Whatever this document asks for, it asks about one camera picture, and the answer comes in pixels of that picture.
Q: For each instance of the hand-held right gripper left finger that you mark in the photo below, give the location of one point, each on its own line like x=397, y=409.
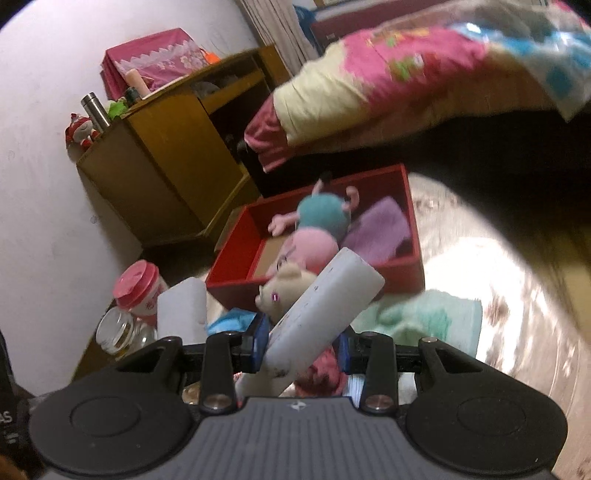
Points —
x=259, y=344

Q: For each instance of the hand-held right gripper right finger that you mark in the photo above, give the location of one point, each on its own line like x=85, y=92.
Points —
x=344, y=353

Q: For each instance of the beige teddy bear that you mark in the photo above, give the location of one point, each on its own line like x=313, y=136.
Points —
x=284, y=288

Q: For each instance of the red storage box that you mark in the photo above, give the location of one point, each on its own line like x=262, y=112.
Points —
x=231, y=272

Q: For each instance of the mint green towel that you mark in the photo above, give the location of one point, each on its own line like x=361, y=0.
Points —
x=425, y=318

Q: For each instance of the pink knitted plush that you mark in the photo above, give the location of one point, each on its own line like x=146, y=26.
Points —
x=323, y=374

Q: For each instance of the blue face mask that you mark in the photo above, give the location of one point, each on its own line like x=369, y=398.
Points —
x=231, y=321

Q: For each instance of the square white foam block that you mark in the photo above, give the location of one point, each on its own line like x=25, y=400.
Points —
x=182, y=307

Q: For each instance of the clear round lid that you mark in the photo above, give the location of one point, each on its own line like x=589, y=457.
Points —
x=115, y=330

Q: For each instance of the purple cloth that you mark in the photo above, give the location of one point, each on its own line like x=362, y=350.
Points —
x=376, y=228

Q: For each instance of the pink lid plastic jar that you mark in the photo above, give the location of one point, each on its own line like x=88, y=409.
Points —
x=138, y=288

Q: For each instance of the blue and pink plush pig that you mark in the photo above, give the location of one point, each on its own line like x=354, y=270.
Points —
x=321, y=217

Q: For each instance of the wooden cabinet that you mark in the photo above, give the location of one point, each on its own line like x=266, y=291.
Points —
x=157, y=166

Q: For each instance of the green toy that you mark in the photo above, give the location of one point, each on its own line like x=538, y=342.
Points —
x=117, y=108

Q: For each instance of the red santa doll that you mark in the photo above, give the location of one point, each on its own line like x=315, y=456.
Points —
x=82, y=131

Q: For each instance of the pink patterned quilt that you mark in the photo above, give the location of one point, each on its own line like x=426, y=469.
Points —
x=397, y=78

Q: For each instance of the steel thermos bottle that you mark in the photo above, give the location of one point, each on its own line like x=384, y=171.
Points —
x=96, y=110

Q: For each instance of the pink cylinder candle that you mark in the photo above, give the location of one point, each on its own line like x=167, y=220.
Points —
x=137, y=82

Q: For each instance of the pink cloth covered box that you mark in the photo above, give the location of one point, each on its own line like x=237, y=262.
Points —
x=152, y=53

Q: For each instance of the beige curtain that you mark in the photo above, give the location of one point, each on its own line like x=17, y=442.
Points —
x=277, y=32

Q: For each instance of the dark red bed headboard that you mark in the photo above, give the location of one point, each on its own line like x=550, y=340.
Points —
x=332, y=21

